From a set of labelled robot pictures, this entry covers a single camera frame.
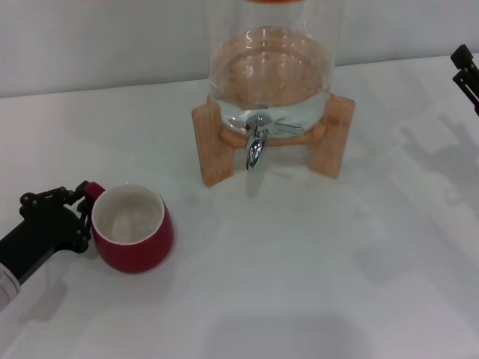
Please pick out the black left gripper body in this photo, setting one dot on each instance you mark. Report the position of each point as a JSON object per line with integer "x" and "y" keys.
{"x": 45, "y": 235}

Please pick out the chrome faucet with lever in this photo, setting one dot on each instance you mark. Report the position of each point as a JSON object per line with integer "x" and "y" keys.
{"x": 255, "y": 149}

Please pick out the wooden dispenser stand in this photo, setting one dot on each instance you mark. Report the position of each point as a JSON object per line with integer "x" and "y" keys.
{"x": 211, "y": 149}

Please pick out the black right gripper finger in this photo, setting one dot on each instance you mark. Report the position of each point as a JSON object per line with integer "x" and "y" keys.
{"x": 466, "y": 56}

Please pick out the clear glass water dispenser jar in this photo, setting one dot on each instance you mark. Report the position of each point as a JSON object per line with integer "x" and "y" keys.
{"x": 273, "y": 75}

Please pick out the red ceramic cup white inside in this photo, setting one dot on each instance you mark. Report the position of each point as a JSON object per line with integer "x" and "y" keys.
{"x": 134, "y": 250}

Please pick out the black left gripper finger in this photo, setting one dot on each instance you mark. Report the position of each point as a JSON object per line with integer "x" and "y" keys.
{"x": 85, "y": 224}
{"x": 52, "y": 196}

